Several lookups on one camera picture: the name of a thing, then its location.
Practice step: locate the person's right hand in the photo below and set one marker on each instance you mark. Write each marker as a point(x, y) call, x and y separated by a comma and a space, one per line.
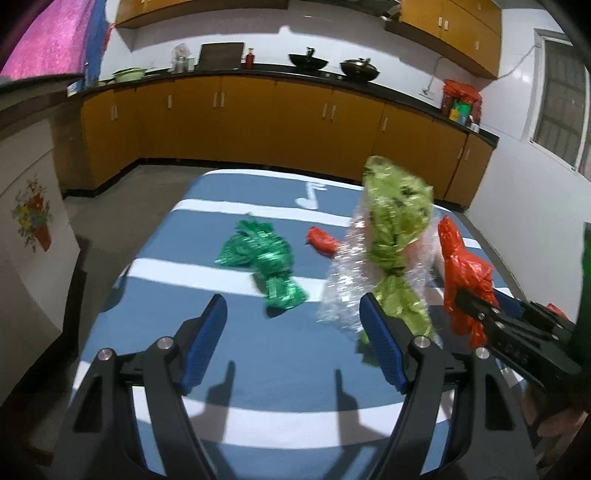
point(565, 422)

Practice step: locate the blue striped tablecloth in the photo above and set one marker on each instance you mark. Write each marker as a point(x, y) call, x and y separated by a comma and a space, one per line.
point(249, 397)

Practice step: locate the clear bubble wrap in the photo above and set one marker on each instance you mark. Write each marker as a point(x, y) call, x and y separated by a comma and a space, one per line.
point(344, 277)

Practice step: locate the green basin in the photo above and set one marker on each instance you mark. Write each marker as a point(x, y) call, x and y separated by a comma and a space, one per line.
point(129, 75)

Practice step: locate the pink glitter cloth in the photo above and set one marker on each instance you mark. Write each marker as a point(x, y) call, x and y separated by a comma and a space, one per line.
point(51, 32)

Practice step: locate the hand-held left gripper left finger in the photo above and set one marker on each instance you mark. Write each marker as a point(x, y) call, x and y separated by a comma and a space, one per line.
point(203, 344)

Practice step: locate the wooden base cabinets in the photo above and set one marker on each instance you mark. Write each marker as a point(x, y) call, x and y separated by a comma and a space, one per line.
point(258, 124)

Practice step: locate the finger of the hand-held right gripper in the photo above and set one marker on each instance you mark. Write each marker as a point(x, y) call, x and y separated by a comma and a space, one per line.
point(510, 302)
point(475, 309)

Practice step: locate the white cabinet with flower sticker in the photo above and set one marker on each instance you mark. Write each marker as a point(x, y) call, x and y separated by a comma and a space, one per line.
point(27, 230)

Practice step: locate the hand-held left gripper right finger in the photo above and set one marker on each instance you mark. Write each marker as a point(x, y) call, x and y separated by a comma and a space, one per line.
point(383, 344)

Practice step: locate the blue cloth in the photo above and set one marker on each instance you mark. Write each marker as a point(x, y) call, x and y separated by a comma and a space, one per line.
point(98, 41)

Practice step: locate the red bottle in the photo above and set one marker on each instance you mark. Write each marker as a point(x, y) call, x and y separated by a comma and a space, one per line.
point(249, 59)

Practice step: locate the barred window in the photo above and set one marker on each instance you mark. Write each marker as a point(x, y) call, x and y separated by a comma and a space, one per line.
point(561, 106)

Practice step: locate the red bag with packages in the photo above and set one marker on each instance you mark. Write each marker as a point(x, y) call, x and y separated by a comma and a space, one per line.
point(461, 92)

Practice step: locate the short wooden wall cabinets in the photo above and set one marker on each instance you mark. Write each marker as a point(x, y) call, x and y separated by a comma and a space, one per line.
point(461, 32)

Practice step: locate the red plastic bag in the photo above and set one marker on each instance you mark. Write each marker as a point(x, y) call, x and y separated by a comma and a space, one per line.
point(466, 267)
point(323, 241)

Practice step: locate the dark cutting board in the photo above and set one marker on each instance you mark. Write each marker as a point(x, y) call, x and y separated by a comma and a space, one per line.
point(220, 56)

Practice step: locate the shiny green foil bag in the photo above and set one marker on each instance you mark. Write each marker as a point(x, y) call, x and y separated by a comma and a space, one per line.
point(263, 258)

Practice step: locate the clear jar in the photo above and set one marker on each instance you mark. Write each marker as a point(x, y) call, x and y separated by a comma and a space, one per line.
point(182, 60)

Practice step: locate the light green plastic bag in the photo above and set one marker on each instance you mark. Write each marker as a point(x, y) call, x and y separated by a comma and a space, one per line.
point(397, 207)

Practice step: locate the green box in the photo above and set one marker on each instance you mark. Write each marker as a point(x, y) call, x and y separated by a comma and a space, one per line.
point(459, 113)

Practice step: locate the white cup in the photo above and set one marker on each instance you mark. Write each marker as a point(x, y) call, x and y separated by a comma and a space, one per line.
point(474, 126)

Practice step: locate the black lidded wok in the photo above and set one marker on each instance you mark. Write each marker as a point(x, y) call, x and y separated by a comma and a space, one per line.
point(359, 69)

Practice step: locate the black kitchen countertop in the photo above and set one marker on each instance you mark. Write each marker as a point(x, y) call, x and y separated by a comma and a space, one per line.
point(406, 94)

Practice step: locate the black wok with spatula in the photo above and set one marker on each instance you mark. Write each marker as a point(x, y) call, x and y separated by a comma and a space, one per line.
point(308, 60)

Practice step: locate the long wooden wall cabinets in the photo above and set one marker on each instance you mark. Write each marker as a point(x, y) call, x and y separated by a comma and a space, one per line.
point(198, 11)

